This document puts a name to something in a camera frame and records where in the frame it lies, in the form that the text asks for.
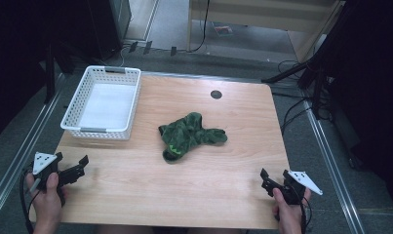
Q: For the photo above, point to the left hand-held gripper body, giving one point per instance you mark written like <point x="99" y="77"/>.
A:
<point x="44" y="162"/>

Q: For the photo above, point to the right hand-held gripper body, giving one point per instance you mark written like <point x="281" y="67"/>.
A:
<point x="296" y="188"/>

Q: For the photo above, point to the white plastic basket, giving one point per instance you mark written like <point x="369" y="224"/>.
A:
<point x="106" y="104"/>

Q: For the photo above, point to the green camouflage cloth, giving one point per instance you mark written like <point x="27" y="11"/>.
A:
<point x="187" y="133"/>

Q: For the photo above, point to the person's right hand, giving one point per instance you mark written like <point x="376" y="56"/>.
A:
<point x="288" y="211"/>

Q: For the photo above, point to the person's left hand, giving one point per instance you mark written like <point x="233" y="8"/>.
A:
<point x="47" y="201"/>

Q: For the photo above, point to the black metal stand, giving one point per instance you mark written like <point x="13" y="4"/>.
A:
<point x="50" y="74"/>
<point x="317" y="78"/>

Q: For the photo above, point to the dark round table grommet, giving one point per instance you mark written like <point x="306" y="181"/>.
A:
<point x="216" y="94"/>

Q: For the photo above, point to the dark cabinet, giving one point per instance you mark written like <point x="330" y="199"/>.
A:
<point x="109" y="26"/>

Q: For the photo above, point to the red printed paper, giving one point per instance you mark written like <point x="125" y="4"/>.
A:
<point x="223" y="30"/>

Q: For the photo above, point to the light wooden furniture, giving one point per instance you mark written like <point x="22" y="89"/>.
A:
<point x="265" y="13"/>

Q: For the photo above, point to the metal floor rail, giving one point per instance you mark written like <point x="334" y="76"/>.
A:
<point x="21" y="152"/>
<point x="334" y="162"/>
<point x="200" y="76"/>

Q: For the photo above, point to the small dark floor bracket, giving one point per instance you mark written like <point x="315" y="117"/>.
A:
<point x="133" y="46"/>
<point x="173" y="51"/>
<point x="147" y="47"/>

